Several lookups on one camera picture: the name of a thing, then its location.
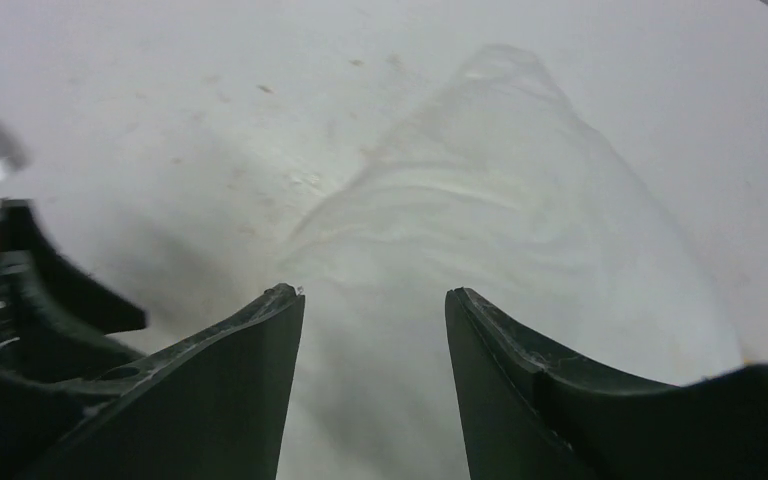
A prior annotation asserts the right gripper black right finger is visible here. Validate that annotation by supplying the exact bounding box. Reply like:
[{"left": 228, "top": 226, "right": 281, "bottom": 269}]
[{"left": 445, "top": 288, "right": 768, "bottom": 479}]

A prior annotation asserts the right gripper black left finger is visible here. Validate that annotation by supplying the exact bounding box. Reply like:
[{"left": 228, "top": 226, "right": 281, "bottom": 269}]
[{"left": 0, "top": 284, "right": 305, "bottom": 479}]

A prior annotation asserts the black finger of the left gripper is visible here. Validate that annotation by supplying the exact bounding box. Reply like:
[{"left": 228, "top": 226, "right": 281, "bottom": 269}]
[{"left": 0, "top": 200, "right": 146, "bottom": 381}]

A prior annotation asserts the white pillow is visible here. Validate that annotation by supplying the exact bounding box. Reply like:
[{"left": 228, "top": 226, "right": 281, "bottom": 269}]
[{"left": 271, "top": 46, "right": 743, "bottom": 479}]

